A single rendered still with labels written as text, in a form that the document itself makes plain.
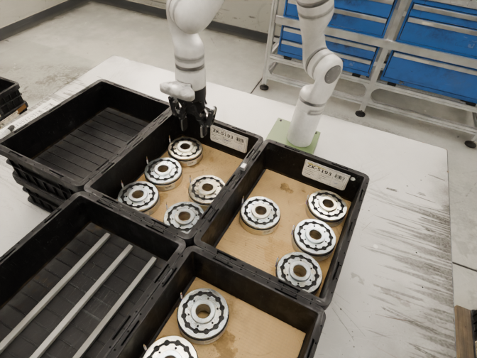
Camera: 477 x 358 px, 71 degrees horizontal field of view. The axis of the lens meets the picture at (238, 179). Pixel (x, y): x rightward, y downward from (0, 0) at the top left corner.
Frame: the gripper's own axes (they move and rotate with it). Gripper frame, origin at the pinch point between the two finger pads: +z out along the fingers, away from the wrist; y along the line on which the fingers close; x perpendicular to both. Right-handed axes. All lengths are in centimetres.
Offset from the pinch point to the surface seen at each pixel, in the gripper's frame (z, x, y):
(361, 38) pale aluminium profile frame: 37, -182, -21
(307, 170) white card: 6.4, -6.7, -32.7
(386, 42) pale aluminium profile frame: 37, -183, -37
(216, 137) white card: 6.7, -6.9, -3.6
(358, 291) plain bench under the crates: 25, 11, -57
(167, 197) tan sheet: 11.2, 16.9, -1.6
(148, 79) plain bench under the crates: 25, -47, 54
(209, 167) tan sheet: 11.4, 1.2, -5.7
